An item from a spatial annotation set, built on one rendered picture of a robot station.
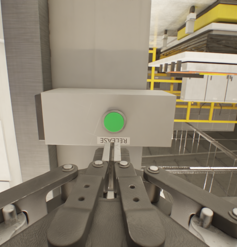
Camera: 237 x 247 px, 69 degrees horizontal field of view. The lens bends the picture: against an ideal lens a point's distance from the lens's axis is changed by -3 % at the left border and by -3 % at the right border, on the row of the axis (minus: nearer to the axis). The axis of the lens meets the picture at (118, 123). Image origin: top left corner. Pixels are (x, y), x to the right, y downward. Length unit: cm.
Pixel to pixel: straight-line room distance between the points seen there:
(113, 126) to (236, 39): 286
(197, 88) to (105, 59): 709
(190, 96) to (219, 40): 460
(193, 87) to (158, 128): 706
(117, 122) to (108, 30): 17
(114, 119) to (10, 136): 118
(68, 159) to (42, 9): 28
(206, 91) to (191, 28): 450
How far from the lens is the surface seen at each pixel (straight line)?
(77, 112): 27
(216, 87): 771
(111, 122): 26
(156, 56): 916
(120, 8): 36
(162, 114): 27
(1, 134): 129
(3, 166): 139
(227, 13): 317
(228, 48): 297
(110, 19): 35
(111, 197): 41
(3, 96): 132
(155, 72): 825
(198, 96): 745
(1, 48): 135
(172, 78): 907
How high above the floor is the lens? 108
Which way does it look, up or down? 16 degrees up
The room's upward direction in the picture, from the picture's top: 178 degrees counter-clockwise
